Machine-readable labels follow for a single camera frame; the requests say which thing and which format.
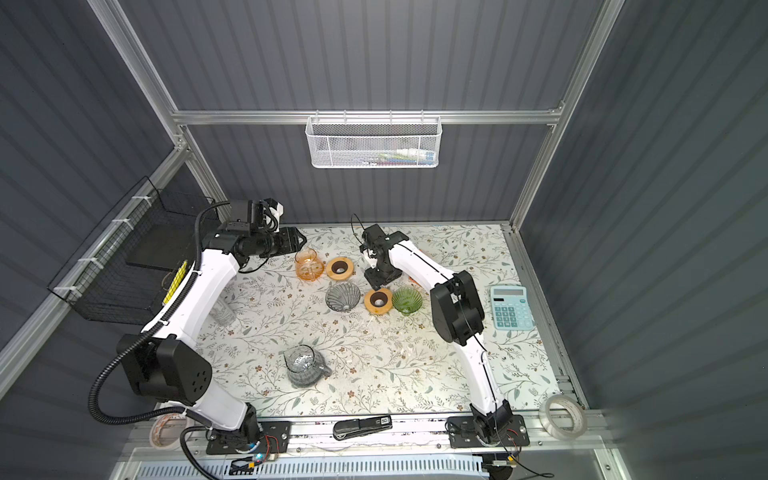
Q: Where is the green glass dripper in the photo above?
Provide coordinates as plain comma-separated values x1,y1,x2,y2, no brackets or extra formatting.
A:
392,287,423,316

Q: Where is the grey glass pitcher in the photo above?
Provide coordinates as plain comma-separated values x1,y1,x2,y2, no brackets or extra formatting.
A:
283,344,333,388

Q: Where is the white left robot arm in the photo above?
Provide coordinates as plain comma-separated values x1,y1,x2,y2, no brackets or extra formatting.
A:
117,227,307,444

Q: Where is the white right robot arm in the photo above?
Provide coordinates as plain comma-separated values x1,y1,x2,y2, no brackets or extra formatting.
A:
360,224,513,445

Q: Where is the orange glass pitcher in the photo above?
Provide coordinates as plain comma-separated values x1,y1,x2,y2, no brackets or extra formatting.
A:
295,247,325,281

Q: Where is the yellow marker pen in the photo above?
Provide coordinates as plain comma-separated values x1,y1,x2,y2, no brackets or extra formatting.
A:
162,260,189,305

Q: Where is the teal calculator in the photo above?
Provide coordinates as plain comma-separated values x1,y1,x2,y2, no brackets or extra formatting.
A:
490,285,534,331

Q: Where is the tape roll left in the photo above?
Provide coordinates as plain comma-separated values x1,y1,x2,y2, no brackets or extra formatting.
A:
149,414,194,450

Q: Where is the clear tape roll right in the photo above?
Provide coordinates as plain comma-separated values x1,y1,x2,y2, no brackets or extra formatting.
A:
538,394,588,441

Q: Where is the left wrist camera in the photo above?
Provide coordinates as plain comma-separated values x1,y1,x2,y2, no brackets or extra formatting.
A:
226,198,283,235

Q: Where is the wooden ring holder near pitcher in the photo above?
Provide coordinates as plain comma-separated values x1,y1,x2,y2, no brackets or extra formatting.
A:
325,257,355,281

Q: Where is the white wire mesh basket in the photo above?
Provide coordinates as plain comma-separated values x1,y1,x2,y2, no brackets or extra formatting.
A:
305,115,443,169

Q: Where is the black wire basket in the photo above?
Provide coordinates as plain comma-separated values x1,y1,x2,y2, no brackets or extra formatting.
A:
48,179,213,325

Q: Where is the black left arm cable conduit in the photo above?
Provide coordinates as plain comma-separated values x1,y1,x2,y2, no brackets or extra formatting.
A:
87,200,232,480

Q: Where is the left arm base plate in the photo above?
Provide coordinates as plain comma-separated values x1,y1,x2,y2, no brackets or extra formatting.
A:
206,421,292,455

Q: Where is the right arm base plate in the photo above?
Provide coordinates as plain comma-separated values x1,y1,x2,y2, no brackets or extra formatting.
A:
445,414,530,449

